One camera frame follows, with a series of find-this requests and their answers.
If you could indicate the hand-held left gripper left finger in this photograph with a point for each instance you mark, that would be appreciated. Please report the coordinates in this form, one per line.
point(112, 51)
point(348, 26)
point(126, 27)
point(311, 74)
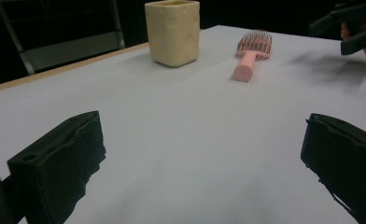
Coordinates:
point(56, 165)

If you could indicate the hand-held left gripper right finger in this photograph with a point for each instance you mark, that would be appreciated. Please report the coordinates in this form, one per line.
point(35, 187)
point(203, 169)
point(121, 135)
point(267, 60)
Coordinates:
point(346, 155)

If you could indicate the pink hairbrush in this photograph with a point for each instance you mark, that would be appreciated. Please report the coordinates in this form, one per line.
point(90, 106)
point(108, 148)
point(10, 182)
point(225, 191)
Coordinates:
point(245, 70)

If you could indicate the cream square ceramic cup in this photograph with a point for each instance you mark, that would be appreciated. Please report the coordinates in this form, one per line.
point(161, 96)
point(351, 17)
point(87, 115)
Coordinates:
point(173, 34)

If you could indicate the grey metal stand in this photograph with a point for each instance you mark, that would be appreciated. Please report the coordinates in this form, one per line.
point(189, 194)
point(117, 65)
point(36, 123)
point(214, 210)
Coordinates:
point(72, 46)

